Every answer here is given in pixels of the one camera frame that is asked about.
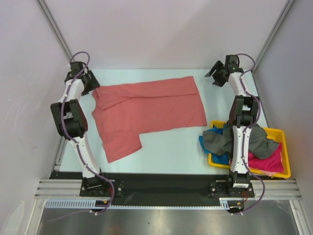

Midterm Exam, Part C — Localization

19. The salmon pink t shirt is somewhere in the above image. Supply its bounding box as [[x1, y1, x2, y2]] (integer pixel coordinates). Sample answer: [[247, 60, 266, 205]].
[[92, 76, 207, 163]]

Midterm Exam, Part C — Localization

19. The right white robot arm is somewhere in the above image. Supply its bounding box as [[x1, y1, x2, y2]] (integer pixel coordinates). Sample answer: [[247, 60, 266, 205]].
[[205, 53, 261, 196]]

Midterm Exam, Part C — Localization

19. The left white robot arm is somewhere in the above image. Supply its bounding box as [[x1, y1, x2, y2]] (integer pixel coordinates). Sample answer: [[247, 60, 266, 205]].
[[50, 62, 101, 179]]

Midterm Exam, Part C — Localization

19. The grey t shirt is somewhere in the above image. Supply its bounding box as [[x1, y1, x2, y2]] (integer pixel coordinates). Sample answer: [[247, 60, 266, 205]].
[[202, 124, 279, 160]]

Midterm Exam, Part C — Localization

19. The blue t shirt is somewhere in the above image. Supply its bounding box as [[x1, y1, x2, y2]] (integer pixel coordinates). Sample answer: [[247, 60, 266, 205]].
[[199, 123, 233, 165]]

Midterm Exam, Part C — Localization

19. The yellow plastic bin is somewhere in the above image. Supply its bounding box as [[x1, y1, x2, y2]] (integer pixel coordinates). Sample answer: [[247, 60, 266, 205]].
[[208, 120, 291, 179]]

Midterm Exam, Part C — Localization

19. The magenta t shirt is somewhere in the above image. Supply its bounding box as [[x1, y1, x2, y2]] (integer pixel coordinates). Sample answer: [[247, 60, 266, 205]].
[[248, 143, 284, 174]]

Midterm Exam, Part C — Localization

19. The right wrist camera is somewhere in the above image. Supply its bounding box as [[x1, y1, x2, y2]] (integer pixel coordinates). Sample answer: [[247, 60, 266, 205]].
[[225, 55, 240, 70]]

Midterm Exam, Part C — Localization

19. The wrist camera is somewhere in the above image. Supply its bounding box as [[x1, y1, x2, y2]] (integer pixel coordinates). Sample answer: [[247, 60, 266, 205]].
[[69, 61, 84, 74], [225, 55, 240, 70]]

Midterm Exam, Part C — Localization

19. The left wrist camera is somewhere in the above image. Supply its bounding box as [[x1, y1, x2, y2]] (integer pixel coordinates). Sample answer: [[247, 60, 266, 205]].
[[69, 61, 84, 74]]

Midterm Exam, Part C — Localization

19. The left aluminium corner post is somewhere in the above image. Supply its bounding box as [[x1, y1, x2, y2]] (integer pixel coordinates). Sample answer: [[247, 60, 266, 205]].
[[35, 0, 73, 69]]

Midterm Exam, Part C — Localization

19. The aluminium corner post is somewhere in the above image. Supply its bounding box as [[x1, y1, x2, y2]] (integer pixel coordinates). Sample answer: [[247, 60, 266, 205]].
[[252, 0, 296, 75], [35, 0, 73, 69]]

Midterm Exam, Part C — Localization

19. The right aluminium corner post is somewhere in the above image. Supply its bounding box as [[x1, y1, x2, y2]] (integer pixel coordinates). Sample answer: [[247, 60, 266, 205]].
[[252, 0, 296, 75]]

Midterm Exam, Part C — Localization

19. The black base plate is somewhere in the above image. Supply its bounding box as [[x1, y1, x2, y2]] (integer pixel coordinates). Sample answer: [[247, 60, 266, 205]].
[[50, 172, 255, 204]]

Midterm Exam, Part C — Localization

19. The slotted cable duct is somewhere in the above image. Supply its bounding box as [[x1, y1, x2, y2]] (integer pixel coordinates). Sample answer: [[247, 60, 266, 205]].
[[45, 198, 242, 211]]

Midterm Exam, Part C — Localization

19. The aluminium frame rail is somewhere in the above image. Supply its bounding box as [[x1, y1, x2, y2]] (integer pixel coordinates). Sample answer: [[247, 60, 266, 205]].
[[35, 179, 302, 200]]

